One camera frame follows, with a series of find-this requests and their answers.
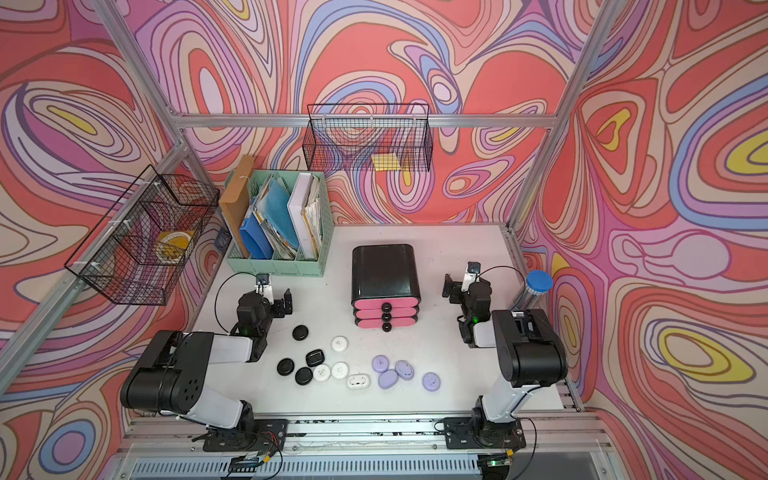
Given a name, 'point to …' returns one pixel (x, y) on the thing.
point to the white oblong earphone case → (358, 381)
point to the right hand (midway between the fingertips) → (463, 281)
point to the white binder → (303, 207)
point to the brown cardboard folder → (234, 203)
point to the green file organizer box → (294, 266)
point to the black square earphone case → (315, 358)
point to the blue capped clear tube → (537, 282)
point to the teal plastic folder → (280, 210)
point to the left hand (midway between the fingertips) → (275, 290)
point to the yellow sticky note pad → (384, 162)
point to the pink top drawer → (387, 303)
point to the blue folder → (256, 239)
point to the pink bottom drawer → (385, 324)
